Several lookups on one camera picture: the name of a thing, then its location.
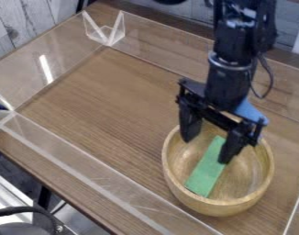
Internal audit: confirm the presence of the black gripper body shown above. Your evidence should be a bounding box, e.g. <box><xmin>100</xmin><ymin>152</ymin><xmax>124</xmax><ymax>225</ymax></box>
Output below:
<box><xmin>175</xmin><ymin>51</ymin><xmax>270</xmax><ymax>146</ymax></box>

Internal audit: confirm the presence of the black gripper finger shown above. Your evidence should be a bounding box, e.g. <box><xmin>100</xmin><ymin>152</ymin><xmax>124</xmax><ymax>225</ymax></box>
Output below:
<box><xmin>179</xmin><ymin>104</ymin><xmax>201</xmax><ymax>142</ymax></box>
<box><xmin>217</xmin><ymin>129</ymin><xmax>247</xmax><ymax>164</ymax></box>

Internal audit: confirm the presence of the green rectangular block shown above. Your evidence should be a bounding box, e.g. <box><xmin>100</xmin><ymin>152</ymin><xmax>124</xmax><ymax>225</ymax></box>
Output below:
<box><xmin>185</xmin><ymin>136</ymin><xmax>225</xmax><ymax>197</ymax></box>

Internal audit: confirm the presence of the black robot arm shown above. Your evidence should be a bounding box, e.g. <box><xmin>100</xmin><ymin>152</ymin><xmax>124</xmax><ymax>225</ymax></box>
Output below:
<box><xmin>176</xmin><ymin>0</ymin><xmax>276</xmax><ymax>163</ymax></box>

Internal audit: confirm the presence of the brown wooden bowl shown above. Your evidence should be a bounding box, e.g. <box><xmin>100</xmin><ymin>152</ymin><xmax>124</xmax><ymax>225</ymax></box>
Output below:
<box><xmin>161</xmin><ymin>123</ymin><xmax>275</xmax><ymax>217</ymax></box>

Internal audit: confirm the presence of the black table leg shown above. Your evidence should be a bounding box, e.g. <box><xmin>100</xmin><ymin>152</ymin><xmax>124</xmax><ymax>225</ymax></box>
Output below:
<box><xmin>37</xmin><ymin>186</ymin><xmax>52</xmax><ymax>209</ymax></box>

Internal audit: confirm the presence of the clear acrylic enclosure wall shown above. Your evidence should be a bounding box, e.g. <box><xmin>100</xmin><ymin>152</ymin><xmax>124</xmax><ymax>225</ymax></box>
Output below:
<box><xmin>0</xmin><ymin>4</ymin><xmax>299</xmax><ymax>235</ymax></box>

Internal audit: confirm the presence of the black cable lower left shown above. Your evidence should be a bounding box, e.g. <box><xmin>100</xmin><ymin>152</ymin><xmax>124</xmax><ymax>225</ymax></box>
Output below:
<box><xmin>0</xmin><ymin>205</ymin><xmax>59</xmax><ymax>235</ymax></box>

